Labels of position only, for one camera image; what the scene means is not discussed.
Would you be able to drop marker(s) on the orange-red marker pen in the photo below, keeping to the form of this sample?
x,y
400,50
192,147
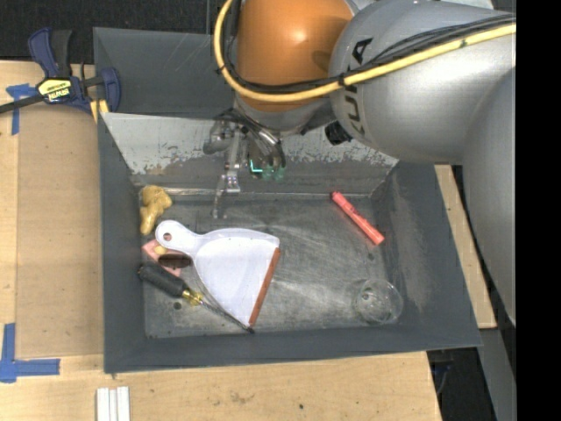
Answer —
x,y
357,217

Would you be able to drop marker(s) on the yellow toy ginger root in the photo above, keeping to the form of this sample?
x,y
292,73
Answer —
x,y
151,204

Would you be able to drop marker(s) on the pink flat block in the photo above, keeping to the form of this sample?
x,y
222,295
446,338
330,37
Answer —
x,y
151,250

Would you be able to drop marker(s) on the black and yellow screwdriver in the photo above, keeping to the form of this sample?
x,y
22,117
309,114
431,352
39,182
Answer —
x,y
164,281

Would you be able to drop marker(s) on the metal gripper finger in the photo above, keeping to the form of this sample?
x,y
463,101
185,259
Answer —
x,y
230,183
232,167

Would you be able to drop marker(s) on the grey metal bin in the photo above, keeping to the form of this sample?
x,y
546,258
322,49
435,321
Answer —
x,y
315,279

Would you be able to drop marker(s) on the black cylinder on white bracket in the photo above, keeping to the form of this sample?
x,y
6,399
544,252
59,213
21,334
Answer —
x,y
336,133

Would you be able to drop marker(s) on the white dustpan with red-brown edge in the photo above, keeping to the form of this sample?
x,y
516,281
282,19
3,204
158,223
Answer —
x,y
232,270

